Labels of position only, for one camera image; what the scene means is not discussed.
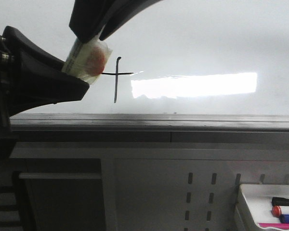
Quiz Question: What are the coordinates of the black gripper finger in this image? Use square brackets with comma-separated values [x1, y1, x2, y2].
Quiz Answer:
[3, 26, 89, 115]
[69, 0, 159, 43]

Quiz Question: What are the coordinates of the white black-tipped whiteboard marker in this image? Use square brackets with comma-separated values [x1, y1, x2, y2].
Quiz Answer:
[62, 36, 112, 85]

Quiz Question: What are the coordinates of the white glossy whiteboard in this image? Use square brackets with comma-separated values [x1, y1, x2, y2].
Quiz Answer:
[0, 0, 289, 117]

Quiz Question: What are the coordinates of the white slotted pegboard panel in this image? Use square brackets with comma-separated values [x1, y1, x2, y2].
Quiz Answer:
[103, 158, 289, 231]

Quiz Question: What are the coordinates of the white plastic storage tray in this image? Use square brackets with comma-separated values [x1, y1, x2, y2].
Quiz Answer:
[234, 184, 289, 231]

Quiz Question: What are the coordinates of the red capped marker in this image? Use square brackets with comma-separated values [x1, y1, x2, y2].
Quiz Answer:
[272, 205, 289, 218]

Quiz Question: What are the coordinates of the dark whiteboard frame ledge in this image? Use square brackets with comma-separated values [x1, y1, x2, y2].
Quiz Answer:
[11, 113, 289, 144]

